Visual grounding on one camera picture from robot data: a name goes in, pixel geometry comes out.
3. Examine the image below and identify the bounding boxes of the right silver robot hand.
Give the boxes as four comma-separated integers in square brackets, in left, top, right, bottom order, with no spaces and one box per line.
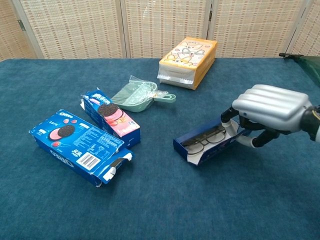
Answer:
[220,84,313,149]

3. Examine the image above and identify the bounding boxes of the blue glasses case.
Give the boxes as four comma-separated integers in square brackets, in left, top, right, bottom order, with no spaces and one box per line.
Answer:
[172,117,252,166]

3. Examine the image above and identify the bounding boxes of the black eyeglasses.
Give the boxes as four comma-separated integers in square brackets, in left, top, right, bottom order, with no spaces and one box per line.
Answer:
[181,126,227,154]

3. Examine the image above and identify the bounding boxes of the blue pink Oreo box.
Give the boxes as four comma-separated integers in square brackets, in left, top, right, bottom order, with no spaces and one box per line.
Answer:
[80,87,141,148]

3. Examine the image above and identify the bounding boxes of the torn blue Oreo box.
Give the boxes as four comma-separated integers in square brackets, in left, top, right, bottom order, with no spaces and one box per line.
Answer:
[28,109,136,188]

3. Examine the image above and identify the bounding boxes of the green spray bottle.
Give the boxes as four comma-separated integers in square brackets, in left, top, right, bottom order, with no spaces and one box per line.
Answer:
[278,52,320,88]

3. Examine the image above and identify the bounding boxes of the orange corgi tissue pack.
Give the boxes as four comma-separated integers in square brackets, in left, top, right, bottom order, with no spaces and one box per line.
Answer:
[157,36,218,91]

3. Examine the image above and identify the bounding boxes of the green dustpan brush set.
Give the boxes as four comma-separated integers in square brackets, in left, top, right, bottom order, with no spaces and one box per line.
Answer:
[111,75,177,113]

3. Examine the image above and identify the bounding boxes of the teal table cloth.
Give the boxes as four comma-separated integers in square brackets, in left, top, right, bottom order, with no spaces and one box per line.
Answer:
[0,57,320,240]

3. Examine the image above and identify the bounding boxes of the woven folding screen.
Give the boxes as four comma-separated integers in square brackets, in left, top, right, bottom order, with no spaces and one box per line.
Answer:
[0,0,320,62]

